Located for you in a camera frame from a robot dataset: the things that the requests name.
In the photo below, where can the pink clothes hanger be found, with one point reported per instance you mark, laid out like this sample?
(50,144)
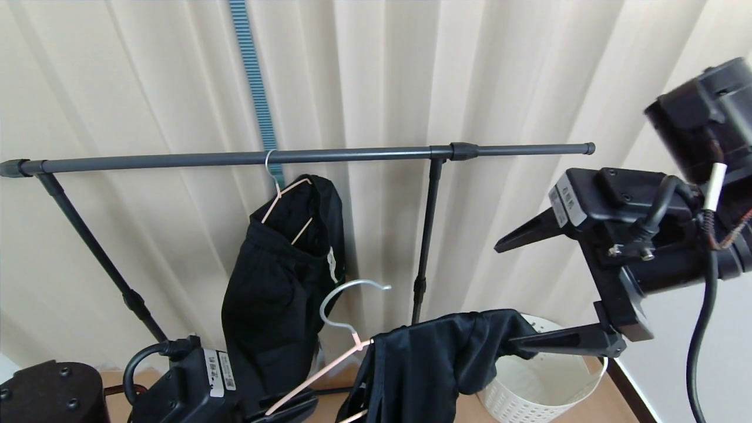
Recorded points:
(329,367)
(276,191)

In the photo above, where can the black shorts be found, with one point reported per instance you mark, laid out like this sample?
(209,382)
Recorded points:
(270,305)

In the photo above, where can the black garment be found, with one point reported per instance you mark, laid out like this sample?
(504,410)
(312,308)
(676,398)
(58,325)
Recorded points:
(423,364)

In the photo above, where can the black clothes rack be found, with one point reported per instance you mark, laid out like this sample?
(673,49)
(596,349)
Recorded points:
(176,158)

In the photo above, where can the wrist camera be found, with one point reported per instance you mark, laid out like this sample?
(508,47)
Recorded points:
(623,194)
(182,388)

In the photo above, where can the beige curtain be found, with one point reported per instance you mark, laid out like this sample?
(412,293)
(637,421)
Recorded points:
(470,70)
(117,70)

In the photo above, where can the window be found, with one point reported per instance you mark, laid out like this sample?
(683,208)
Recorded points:
(249,59)

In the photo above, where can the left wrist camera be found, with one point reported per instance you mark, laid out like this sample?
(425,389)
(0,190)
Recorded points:
(182,388)

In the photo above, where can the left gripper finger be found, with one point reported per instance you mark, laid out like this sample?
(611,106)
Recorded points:
(288,408)

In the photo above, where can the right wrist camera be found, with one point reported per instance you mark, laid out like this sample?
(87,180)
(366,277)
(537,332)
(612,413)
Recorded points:
(623,194)

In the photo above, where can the white laundry basket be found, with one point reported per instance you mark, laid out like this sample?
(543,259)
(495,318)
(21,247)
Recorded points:
(546,388)

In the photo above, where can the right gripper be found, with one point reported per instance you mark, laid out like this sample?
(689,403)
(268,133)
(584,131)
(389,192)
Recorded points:
(675,270)

